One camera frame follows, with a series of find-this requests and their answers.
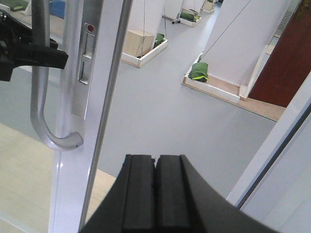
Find white framed sliding glass door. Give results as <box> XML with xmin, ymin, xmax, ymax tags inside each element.
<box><xmin>0</xmin><ymin>0</ymin><xmax>132</xmax><ymax>233</ymax></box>

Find distant green sandbag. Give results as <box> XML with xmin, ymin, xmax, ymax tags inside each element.
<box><xmin>188</xmin><ymin>62</ymin><xmax>208</xmax><ymax>83</ymax></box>

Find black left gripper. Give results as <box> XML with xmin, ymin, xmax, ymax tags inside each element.
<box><xmin>0</xmin><ymin>10</ymin><xmax>69</xmax><ymax>82</ymax></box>

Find white door frame jamb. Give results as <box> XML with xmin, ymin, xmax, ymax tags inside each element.
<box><xmin>225</xmin><ymin>72</ymin><xmax>311</xmax><ymax>233</ymax></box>

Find silver door lock plate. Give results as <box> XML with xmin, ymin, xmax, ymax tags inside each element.
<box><xmin>71</xmin><ymin>23</ymin><xmax>96</xmax><ymax>119</ymax></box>

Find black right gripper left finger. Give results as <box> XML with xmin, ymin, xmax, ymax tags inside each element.
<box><xmin>81</xmin><ymin>154</ymin><xmax>155</xmax><ymax>233</ymax></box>

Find white edged wooden tray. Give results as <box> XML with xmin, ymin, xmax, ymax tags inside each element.
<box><xmin>121</xmin><ymin>38</ymin><xmax>168</xmax><ymax>68</ymax></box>

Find white edged base platform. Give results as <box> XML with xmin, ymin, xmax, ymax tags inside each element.
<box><xmin>182</xmin><ymin>67</ymin><xmax>285</xmax><ymax>121</ymax></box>

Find distant wooden box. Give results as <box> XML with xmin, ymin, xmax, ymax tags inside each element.
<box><xmin>123</xmin><ymin>30</ymin><xmax>154</xmax><ymax>57</ymax></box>

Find red brown door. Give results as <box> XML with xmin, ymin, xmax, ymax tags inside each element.
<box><xmin>248</xmin><ymin>0</ymin><xmax>311</xmax><ymax>107</ymax></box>

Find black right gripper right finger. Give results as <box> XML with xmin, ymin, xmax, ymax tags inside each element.
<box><xmin>155</xmin><ymin>155</ymin><xmax>274</xmax><ymax>233</ymax></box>

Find grey metal door handle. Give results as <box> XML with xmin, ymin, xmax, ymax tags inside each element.
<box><xmin>30</xmin><ymin>0</ymin><xmax>83</xmax><ymax>151</ymax></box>

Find light wooden base platform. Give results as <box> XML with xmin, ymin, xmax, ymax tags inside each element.
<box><xmin>0</xmin><ymin>125</ymin><xmax>115</xmax><ymax>233</ymax></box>

